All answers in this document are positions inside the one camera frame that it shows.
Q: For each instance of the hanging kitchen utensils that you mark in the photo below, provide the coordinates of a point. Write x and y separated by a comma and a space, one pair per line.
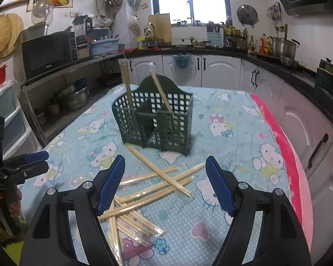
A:
274, 11

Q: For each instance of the round bamboo tray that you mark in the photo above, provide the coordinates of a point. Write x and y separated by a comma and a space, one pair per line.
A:
5, 33

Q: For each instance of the steel kettle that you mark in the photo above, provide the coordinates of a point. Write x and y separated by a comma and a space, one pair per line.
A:
327, 65

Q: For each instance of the steel bowl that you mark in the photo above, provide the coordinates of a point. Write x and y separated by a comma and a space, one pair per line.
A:
290, 61

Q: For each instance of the dark pot lid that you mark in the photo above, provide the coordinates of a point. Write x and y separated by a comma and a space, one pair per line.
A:
247, 13

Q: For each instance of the blue dish rack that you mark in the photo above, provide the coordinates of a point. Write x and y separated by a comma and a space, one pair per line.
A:
104, 47

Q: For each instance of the steel rectangular container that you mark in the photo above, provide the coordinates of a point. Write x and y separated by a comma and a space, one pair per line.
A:
33, 32

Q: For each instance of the metal kitchen shelf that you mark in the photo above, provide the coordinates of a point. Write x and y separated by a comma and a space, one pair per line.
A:
83, 66

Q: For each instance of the glass bowl of food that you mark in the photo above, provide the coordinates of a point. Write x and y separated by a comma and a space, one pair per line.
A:
199, 43

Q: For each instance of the black blender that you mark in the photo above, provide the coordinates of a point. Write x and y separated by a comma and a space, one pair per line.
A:
82, 25

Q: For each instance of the black microwave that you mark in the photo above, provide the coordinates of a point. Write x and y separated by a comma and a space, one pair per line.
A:
47, 55

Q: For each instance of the glass pot lid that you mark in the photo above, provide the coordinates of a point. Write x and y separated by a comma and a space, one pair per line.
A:
41, 9

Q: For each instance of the wooden cutting board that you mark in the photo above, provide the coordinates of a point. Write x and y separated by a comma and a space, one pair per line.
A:
162, 27

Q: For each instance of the plastic drawer unit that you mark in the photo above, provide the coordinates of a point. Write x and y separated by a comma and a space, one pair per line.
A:
8, 108

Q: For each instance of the blue knife holder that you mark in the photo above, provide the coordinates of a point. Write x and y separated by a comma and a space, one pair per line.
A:
215, 38

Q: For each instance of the person's left hand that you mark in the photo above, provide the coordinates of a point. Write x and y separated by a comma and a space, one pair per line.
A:
15, 199

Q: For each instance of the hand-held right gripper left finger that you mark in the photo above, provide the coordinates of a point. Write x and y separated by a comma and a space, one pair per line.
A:
113, 183

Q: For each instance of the blue hanging basket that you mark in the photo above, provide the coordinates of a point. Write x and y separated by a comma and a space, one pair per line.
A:
181, 62

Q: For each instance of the steel stock pot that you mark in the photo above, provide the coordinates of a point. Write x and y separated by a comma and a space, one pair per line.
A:
284, 47

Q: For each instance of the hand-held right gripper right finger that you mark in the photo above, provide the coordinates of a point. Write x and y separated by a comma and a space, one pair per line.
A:
217, 183

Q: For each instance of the wooden wall rail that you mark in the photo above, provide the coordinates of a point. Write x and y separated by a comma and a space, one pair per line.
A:
15, 3

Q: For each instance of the blue wall utensil holder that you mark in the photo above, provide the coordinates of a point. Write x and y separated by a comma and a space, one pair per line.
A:
134, 1

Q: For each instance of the blue framed window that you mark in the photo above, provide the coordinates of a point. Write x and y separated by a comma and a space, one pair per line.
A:
172, 0

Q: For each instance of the pile of chopsticks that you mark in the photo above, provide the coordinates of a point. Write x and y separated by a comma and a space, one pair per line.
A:
155, 191

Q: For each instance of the steel pot with lid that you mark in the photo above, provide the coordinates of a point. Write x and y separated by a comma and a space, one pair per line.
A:
76, 99

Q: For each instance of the steel faucet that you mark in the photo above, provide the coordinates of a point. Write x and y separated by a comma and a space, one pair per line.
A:
148, 30

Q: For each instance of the teal canister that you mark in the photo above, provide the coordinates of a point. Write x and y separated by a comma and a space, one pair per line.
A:
324, 80

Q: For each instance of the cat print blue blanket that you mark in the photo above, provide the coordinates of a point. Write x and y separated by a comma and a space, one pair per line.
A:
224, 110

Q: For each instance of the green plastic utensil basket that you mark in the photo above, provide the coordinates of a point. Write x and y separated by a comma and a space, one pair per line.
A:
145, 116

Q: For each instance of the white kitchen cabinets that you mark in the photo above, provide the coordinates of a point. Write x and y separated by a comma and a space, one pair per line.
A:
224, 69

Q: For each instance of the white hanging pot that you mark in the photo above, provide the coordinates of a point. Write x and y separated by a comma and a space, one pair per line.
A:
133, 19

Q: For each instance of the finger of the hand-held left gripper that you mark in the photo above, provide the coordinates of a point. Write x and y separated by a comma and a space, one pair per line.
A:
36, 169
34, 156

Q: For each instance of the cooking oil bottle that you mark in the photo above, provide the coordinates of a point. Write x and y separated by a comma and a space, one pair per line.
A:
263, 45

